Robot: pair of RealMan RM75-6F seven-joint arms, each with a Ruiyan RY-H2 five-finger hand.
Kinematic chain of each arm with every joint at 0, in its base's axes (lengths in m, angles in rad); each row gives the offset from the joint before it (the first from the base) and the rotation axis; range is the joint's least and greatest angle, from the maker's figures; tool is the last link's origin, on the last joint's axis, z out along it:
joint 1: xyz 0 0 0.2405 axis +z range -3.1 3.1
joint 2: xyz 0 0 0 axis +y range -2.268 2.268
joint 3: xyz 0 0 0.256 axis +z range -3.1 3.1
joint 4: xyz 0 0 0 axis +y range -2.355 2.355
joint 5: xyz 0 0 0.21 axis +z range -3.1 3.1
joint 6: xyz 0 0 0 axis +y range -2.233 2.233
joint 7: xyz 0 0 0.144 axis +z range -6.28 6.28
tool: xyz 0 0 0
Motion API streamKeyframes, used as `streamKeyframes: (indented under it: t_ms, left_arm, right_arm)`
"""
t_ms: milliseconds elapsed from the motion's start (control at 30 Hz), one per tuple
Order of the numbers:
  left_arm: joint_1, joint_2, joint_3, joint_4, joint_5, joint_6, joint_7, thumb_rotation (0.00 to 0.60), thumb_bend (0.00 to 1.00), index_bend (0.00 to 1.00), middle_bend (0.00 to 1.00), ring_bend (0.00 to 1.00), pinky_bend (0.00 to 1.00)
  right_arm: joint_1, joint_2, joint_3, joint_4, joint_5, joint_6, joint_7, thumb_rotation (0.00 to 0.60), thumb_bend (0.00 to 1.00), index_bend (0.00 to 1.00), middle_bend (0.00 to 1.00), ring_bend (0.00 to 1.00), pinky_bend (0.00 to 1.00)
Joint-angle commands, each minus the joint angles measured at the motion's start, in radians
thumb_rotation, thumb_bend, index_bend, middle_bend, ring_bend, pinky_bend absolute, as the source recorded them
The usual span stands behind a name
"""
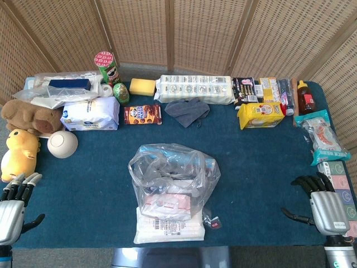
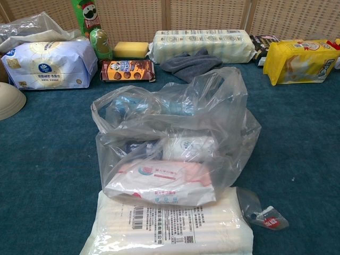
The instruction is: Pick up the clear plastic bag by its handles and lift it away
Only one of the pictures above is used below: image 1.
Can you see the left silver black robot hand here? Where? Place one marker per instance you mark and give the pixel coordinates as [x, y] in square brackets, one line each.
[11, 217]

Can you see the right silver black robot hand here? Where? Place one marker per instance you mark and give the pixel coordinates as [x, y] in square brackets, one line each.
[329, 212]

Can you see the clear plastic shopping bag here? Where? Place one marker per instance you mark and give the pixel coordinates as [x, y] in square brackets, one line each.
[200, 178]

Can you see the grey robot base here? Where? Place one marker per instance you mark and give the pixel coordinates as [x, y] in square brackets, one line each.
[170, 258]

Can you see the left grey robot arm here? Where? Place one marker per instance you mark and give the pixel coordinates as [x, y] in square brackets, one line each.
[4, 257]

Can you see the clear bag with blue box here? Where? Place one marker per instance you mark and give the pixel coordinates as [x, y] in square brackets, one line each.
[55, 96]

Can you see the multicoloured box strip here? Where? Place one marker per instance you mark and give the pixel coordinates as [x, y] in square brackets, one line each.
[341, 181]

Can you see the yellow plush toy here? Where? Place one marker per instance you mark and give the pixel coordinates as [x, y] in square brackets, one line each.
[19, 153]

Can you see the teal rice cracker pack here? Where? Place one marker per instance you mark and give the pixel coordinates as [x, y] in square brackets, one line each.
[323, 136]

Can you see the blue table cover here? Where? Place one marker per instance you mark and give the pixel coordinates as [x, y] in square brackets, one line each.
[251, 173]

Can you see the white round bowl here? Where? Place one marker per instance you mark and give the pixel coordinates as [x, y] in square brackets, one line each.
[62, 145]

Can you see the brown capybara plush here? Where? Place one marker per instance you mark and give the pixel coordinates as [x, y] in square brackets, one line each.
[28, 117]

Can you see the brown honey bottle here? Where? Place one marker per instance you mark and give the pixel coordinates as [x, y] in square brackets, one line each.
[306, 99]

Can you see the small clear red-label packet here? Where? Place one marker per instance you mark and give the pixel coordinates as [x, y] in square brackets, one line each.
[214, 222]

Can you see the yellow snack package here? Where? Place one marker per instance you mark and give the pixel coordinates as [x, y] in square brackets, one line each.
[259, 115]

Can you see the brown wooden stick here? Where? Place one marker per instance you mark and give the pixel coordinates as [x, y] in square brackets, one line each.
[294, 92]

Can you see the dark purple tube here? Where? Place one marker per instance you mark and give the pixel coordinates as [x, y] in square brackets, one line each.
[285, 95]

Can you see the white blue soft pack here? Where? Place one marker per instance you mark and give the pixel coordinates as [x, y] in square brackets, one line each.
[89, 113]

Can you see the yellow orange box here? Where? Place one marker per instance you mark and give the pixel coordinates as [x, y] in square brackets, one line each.
[270, 89]

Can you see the small white barcode box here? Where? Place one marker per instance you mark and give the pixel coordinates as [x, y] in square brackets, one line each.
[259, 91]

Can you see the dark blue box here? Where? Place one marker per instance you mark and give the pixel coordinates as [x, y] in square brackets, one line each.
[69, 83]

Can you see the black pink snack box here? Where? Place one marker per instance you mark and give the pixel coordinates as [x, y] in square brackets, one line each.
[244, 90]

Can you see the white flat barcode package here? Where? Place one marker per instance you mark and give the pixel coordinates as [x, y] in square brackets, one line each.
[167, 231]

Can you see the white tape roll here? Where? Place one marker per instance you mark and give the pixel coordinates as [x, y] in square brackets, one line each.
[106, 90]

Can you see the green egg-shaped toy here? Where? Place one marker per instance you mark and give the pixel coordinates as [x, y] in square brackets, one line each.
[121, 93]

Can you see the brown cookie box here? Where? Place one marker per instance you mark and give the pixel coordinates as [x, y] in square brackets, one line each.
[143, 114]

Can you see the grey cloth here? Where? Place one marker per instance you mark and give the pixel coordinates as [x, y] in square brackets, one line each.
[187, 111]

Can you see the green Pringles can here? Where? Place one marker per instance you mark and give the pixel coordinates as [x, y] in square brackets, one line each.
[110, 72]

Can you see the long white tissue multipack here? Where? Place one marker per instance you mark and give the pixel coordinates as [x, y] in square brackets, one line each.
[195, 89]

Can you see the yellow sponge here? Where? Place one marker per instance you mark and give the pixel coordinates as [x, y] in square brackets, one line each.
[142, 87]

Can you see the wicker folding screen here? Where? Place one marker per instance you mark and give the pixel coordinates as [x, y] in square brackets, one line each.
[139, 28]

